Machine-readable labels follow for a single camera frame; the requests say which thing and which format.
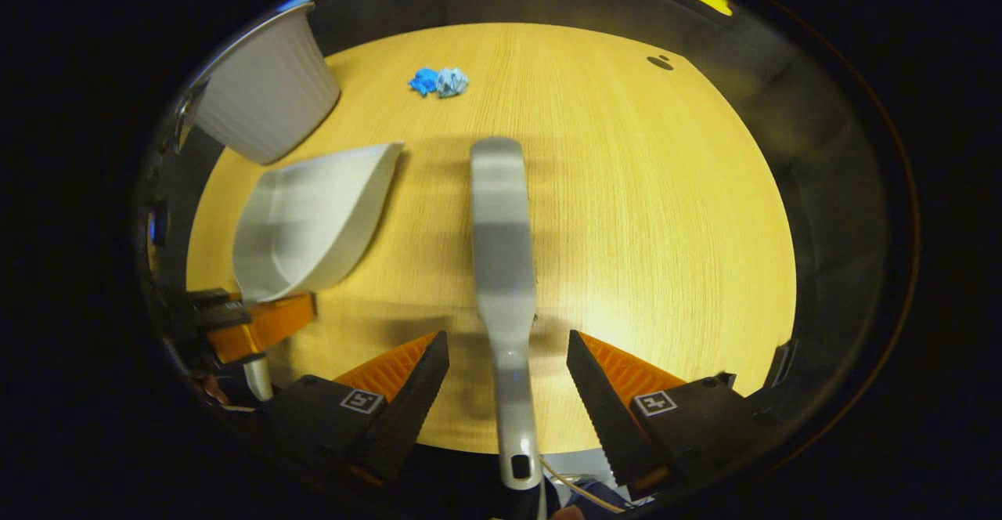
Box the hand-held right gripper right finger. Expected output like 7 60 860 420
567 330 756 491

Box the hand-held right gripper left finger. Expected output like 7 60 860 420
265 330 451 483

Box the white dustpan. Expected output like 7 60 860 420
232 142 405 402

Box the small white broom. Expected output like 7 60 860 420
470 136 549 520

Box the white ribbed garbage bin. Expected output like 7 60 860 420
192 3 341 164

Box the pale blue paper trash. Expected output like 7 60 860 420
435 67 470 99

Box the wooden desktop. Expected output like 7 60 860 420
186 23 798 455

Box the beige cable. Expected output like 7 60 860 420
540 457 627 515

